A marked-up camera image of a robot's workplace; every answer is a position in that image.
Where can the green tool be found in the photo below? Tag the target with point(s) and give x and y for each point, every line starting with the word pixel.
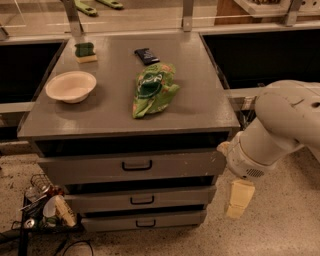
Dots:
pixel 86 9
pixel 112 4

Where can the white paper bowl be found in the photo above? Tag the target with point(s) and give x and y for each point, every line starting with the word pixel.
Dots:
pixel 71 87

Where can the grey bottom drawer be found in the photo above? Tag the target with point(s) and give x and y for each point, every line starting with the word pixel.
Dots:
pixel 144 221

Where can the green yellow sponge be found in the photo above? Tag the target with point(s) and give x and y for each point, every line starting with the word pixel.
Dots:
pixel 84 52

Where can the green tool left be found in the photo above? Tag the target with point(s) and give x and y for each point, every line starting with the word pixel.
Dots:
pixel 86 9

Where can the black wire dish rack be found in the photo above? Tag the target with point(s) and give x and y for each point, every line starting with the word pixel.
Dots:
pixel 33 221

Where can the dark blue snack packet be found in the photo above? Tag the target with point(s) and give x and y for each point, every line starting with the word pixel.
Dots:
pixel 146 56

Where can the white cup in rack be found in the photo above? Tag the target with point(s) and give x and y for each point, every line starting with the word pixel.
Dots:
pixel 49 209

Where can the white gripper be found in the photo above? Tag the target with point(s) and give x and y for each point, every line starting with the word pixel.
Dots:
pixel 242 162

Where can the grey drawer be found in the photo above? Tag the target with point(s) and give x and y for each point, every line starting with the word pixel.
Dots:
pixel 116 168
pixel 141 199
pixel 144 221

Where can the green tool right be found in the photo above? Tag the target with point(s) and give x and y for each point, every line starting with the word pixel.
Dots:
pixel 112 4

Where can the green chip bag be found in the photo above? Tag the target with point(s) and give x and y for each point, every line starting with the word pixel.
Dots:
pixel 155 89

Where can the grey drawer cabinet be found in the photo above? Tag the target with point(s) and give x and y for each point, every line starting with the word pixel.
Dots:
pixel 198 119

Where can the grey top drawer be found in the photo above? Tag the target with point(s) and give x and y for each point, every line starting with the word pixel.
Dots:
pixel 116 168

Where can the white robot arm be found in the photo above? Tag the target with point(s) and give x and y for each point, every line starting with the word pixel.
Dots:
pixel 287 119

